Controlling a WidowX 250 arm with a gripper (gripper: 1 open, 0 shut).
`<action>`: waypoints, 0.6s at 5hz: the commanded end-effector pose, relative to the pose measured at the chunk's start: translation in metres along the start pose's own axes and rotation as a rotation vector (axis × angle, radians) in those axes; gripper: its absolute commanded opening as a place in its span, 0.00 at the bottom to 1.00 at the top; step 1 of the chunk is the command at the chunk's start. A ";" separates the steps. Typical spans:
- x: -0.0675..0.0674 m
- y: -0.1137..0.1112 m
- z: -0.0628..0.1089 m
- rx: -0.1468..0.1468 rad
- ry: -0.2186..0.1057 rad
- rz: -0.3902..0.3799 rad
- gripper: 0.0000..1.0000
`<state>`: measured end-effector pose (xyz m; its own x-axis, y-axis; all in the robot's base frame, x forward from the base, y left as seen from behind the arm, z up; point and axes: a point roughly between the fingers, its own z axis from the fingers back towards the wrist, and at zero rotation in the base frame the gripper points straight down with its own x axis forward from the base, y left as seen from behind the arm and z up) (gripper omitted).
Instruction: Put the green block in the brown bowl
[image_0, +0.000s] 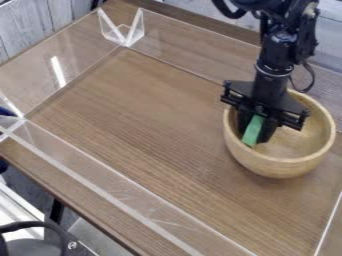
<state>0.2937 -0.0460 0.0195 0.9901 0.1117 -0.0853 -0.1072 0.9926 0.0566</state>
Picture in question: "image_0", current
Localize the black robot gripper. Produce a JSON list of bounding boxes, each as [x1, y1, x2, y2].
[[220, 80, 310, 143]]

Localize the green rectangular block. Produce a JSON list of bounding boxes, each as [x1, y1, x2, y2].
[[242, 115, 264, 147]]

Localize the light wooden bowl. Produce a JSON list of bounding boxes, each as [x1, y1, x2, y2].
[[223, 90, 336, 179]]

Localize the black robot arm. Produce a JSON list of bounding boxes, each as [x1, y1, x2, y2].
[[211, 0, 319, 146]]

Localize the black table leg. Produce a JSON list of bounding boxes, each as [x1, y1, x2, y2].
[[49, 199, 64, 224]]

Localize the blue object at left edge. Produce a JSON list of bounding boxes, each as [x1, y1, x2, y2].
[[0, 106, 17, 117]]

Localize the clear acrylic enclosure walls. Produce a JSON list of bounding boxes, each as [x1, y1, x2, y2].
[[0, 0, 342, 256]]

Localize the black cable loop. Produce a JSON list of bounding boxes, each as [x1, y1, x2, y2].
[[0, 220, 77, 256]]

